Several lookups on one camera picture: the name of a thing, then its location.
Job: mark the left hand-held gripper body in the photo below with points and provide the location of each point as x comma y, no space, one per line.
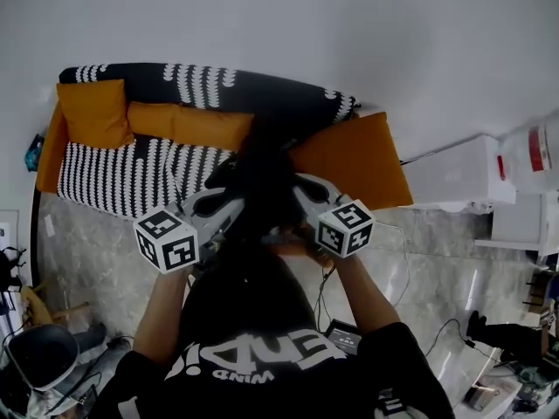
168,242

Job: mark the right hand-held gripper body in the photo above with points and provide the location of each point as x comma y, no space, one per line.
345,227

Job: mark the person's right forearm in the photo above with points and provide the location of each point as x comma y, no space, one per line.
369,295

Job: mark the person's left forearm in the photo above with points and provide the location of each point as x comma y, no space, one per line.
163,312

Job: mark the large orange cushion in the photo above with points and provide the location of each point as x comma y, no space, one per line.
362,164

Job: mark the black white patterned sofa cover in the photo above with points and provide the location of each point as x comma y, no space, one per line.
118,177

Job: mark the person's black printed t-shirt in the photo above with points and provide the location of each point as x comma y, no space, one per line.
249,321

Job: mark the black device with screen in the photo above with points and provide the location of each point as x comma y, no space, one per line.
344,341

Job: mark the long orange cushion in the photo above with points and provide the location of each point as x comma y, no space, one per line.
192,125

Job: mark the white air conditioner unit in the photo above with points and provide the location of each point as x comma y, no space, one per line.
454,168

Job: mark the wooden stool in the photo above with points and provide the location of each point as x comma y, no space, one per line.
37,306

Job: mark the square orange cushion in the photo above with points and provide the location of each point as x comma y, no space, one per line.
94,114

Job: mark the orange sofa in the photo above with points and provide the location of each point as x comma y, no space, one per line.
47,155

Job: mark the teal packet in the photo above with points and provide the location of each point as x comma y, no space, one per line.
34,153

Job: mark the grey white round chair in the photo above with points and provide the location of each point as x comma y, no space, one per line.
41,356

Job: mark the white cabinet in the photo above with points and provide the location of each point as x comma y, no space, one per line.
519,225

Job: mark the white box with red label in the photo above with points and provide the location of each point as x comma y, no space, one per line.
539,146

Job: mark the small cardboard box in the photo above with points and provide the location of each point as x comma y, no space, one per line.
480,396

